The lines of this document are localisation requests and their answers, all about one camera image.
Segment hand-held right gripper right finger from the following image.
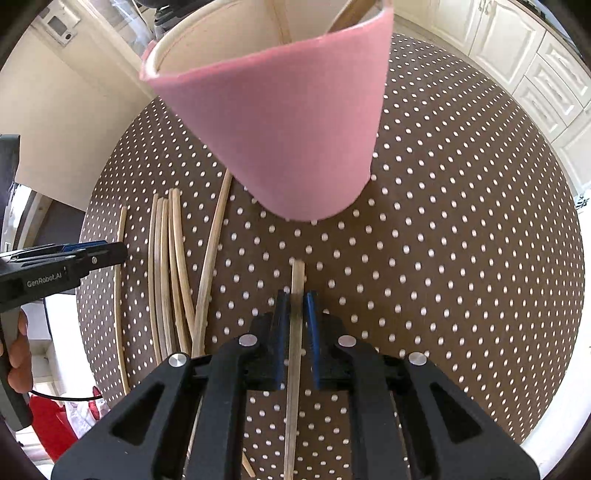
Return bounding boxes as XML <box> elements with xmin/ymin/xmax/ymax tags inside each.
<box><xmin>302</xmin><ymin>291</ymin><xmax>541</xmax><ymax>480</ymax></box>

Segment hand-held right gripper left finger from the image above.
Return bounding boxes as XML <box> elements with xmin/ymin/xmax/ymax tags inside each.
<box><xmin>52</xmin><ymin>290</ymin><xmax>291</xmax><ymax>480</ymax></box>

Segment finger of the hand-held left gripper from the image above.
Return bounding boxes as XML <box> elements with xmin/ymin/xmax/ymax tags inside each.
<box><xmin>58</xmin><ymin>240</ymin><xmax>108</xmax><ymax>253</ymax></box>
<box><xmin>69</xmin><ymin>243</ymin><xmax>127</xmax><ymax>278</ymax></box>

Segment bamboo chopstick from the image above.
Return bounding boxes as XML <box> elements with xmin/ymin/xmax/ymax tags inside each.
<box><xmin>328</xmin><ymin>0</ymin><xmax>375</xmax><ymax>33</ymax></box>
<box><xmin>283</xmin><ymin>259</ymin><xmax>306</xmax><ymax>480</ymax></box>
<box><xmin>265</xmin><ymin>0</ymin><xmax>293</xmax><ymax>46</ymax></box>

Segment group of bamboo chopsticks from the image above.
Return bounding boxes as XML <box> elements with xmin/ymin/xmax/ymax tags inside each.
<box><xmin>113</xmin><ymin>170</ymin><xmax>256</xmax><ymax>478</ymax></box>

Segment pink chopstick cup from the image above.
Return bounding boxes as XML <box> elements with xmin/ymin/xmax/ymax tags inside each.
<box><xmin>140</xmin><ymin>0</ymin><xmax>395</xmax><ymax>221</ymax></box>

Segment person's left hand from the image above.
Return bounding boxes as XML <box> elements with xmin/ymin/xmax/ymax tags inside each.
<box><xmin>0</xmin><ymin>308</ymin><xmax>34</xmax><ymax>394</ymax></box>

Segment white furniture piece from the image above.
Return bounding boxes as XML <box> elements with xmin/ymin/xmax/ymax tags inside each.
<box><xmin>44</xmin><ymin>295</ymin><xmax>95</xmax><ymax>384</ymax></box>

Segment red bag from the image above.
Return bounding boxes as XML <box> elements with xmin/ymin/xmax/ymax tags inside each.
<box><xmin>28</xmin><ymin>392</ymin><xmax>100</xmax><ymax>462</ymax></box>

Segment cream kitchen base cabinets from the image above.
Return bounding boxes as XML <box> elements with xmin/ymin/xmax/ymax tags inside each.
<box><xmin>416</xmin><ymin>0</ymin><xmax>591</xmax><ymax>185</ymax></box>

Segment black cable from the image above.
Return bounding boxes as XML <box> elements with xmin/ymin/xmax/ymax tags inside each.
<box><xmin>28</xmin><ymin>387</ymin><xmax>102</xmax><ymax>402</ymax></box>

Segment white wall intercom panel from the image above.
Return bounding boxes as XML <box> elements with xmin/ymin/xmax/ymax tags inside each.
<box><xmin>46</xmin><ymin>11</ymin><xmax>79</xmax><ymax>45</ymax></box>

